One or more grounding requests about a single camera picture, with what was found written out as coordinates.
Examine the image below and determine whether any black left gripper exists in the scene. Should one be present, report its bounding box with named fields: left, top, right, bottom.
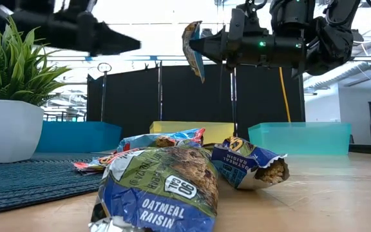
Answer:
left=11, top=0, right=141, bottom=57

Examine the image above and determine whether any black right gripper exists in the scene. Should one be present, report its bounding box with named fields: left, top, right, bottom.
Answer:
left=189, top=8, right=305, bottom=68

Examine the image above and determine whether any orange green wrapper granola bar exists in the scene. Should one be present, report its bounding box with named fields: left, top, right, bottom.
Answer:
left=181, top=20, right=206, bottom=84

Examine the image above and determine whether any blue wrapper granola bar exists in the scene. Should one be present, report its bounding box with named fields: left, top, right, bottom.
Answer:
left=116, top=127, right=206, bottom=153

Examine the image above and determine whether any oatmeal raisin granola bar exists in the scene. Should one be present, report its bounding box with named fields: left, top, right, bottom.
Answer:
left=88, top=145, right=220, bottom=232
left=211, top=136, right=291, bottom=191

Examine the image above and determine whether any red wrapper granola bar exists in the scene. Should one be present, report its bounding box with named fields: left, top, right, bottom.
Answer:
left=72, top=148, right=131, bottom=177

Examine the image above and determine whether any yellow plastic bin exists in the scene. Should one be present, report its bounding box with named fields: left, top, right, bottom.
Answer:
left=149, top=121, right=235, bottom=146

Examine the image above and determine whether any blue plastic bin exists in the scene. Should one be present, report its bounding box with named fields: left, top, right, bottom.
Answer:
left=35, top=121, right=122, bottom=153

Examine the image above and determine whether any teal plastic bin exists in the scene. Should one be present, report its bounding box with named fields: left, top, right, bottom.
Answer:
left=248, top=121, right=352, bottom=156

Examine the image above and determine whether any green plant in white pot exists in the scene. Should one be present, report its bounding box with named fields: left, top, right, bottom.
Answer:
left=0, top=14, right=73, bottom=164

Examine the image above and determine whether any round dark blue woven mat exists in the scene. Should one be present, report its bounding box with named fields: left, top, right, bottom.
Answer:
left=0, top=151, right=122, bottom=216

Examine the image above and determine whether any black pole with ring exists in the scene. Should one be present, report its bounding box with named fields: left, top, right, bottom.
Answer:
left=97, top=62, right=113, bottom=122

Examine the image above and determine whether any yellow hanging cable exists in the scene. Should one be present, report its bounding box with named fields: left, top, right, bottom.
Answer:
left=278, top=66, right=292, bottom=123

